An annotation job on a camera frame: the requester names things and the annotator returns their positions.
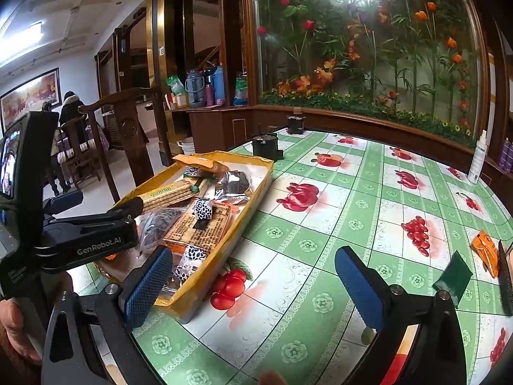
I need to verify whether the carved dark wooden chair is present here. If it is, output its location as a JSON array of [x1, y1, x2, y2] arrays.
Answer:
[[78, 87, 169, 203]]

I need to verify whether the white spray bottle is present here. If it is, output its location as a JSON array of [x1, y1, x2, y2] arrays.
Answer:
[[467, 129, 489, 185]]

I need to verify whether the small black device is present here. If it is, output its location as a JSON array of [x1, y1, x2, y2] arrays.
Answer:
[[252, 132, 284, 161], [285, 114, 307, 135]]

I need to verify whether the silver foil snack packet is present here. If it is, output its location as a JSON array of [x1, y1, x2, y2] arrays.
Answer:
[[216, 170, 251, 193], [212, 192, 249, 207]]

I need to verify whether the framed wall painting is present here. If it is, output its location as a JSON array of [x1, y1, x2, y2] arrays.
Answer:
[[0, 67, 61, 129]]

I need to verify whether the small orange snack packet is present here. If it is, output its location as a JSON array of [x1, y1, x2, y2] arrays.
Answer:
[[471, 230, 500, 277]]

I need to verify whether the green and white bag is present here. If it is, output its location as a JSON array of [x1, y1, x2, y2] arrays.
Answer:
[[233, 73, 248, 107]]

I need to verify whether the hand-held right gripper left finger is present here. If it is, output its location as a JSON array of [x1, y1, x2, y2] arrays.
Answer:
[[40, 245, 174, 385]]

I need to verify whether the orange snack packet white label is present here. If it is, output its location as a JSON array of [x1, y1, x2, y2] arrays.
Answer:
[[172, 154, 230, 173]]

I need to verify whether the clear packet of dark snack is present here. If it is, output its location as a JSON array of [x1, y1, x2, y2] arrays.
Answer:
[[138, 209, 181, 251]]

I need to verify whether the person's right hand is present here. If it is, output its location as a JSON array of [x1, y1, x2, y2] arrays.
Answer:
[[258, 370, 286, 385]]

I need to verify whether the glass flower display cabinet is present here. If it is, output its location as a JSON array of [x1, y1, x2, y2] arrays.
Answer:
[[250, 0, 492, 149]]

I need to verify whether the beige open bag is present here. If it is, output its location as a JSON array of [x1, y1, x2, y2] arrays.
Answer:
[[497, 238, 513, 317]]

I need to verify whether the person's left hand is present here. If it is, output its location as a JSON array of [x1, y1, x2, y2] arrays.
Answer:
[[0, 297, 48, 370]]

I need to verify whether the large orange cracker packet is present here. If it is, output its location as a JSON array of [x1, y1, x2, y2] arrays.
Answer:
[[162, 202, 237, 251]]

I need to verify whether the green snack bag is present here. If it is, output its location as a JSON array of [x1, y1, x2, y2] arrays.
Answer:
[[165, 75, 187, 97]]

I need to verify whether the green floral tablecloth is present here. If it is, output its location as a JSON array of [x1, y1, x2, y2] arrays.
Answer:
[[76, 128, 513, 385]]

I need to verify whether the dark wooden chair with cushion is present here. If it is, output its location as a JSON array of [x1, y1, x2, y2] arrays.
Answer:
[[56, 118, 105, 193]]

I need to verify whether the dark green packet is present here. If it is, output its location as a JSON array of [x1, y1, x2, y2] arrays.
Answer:
[[433, 251, 474, 299]]

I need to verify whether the grey thermos jug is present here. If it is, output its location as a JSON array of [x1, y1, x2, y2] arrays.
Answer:
[[185, 68, 205, 108]]

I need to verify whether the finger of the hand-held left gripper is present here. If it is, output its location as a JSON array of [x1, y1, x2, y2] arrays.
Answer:
[[42, 190, 85, 218], [48, 196, 144, 230]]

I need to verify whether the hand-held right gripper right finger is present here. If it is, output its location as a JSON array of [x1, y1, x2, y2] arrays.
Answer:
[[334, 246, 469, 385]]

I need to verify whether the yellow cracker packet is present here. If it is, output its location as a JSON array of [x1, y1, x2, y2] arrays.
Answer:
[[136, 180, 201, 213]]

